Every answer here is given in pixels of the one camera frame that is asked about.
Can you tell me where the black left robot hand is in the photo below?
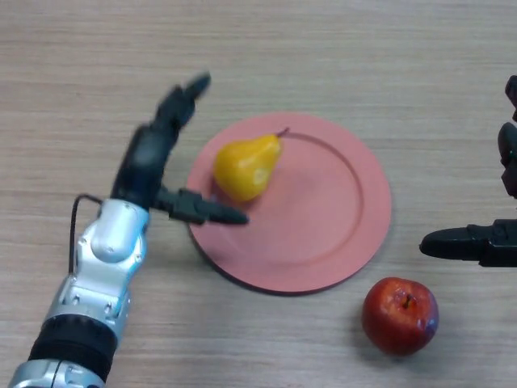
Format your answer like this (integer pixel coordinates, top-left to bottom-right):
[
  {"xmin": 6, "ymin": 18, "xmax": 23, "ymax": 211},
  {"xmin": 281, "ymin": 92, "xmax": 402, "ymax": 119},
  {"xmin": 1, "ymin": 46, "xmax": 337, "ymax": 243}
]
[{"xmin": 111, "ymin": 72, "xmax": 250, "ymax": 226}]

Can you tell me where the yellow pear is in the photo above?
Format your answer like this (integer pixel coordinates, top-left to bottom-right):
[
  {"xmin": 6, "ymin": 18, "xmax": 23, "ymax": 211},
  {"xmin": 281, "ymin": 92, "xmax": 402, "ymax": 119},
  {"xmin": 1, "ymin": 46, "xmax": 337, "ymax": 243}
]
[{"xmin": 212, "ymin": 128, "xmax": 290, "ymax": 202}]

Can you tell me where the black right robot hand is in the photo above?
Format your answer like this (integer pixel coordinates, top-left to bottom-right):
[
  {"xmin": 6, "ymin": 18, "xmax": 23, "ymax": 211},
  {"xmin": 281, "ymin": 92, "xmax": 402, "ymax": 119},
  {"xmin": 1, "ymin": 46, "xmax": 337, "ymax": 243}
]
[{"xmin": 419, "ymin": 75, "xmax": 517, "ymax": 268}]

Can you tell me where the pink round plate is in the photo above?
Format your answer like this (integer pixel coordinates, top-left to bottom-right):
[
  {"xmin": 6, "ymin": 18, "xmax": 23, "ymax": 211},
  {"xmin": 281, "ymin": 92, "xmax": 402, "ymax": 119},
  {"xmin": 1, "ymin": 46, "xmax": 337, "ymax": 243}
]
[{"xmin": 186, "ymin": 112, "xmax": 393, "ymax": 296}]

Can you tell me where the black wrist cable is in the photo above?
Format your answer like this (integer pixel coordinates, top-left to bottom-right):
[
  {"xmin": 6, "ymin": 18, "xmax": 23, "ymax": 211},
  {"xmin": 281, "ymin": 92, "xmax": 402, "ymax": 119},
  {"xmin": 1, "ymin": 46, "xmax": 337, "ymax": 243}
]
[{"xmin": 68, "ymin": 194, "xmax": 106, "ymax": 276}]

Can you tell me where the red apple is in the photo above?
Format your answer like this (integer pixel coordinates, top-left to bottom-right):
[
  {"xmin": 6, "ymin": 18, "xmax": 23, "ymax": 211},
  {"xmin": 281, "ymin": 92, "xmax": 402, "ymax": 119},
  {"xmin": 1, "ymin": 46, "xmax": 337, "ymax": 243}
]
[{"xmin": 361, "ymin": 276, "xmax": 440, "ymax": 356}]

